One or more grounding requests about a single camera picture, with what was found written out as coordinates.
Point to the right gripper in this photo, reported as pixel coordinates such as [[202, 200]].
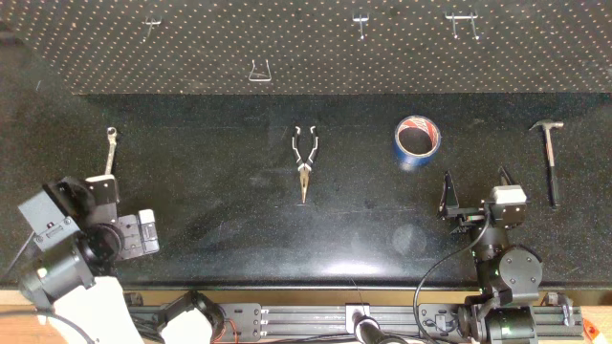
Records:
[[461, 213]]

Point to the roll of blue tape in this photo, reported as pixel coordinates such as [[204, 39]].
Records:
[[406, 155]]

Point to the hammer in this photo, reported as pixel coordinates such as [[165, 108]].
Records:
[[550, 153]]

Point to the black and white pliers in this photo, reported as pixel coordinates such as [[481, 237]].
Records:
[[304, 174]]

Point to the wrench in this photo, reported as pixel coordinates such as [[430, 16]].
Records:
[[110, 153]]

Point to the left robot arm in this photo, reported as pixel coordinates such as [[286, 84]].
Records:
[[91, 306]]

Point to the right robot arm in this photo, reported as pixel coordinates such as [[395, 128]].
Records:
[[514, 277]]

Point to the black pegboard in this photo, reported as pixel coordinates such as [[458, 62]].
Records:
[[334, 52]]

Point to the metal double hook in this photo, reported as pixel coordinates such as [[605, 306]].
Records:
[[461, 16]]

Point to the metal loop hook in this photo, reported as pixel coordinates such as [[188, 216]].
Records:
[[259, 79]]

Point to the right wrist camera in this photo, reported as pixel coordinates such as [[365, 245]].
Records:
[[508, 195]]

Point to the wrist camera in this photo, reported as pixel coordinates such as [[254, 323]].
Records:
[[508, 195], [148, 231]]

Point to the mounting rail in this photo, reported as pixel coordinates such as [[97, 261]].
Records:
[[306, 320]]

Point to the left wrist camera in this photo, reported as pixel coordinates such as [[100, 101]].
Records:
[[148, 231]]

